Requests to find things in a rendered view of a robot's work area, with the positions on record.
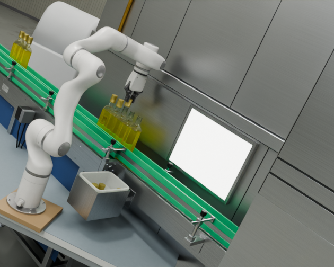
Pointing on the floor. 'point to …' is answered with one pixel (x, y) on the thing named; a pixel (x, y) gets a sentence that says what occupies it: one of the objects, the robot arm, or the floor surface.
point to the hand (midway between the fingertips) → (130, 98)
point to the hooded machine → (59, 41)
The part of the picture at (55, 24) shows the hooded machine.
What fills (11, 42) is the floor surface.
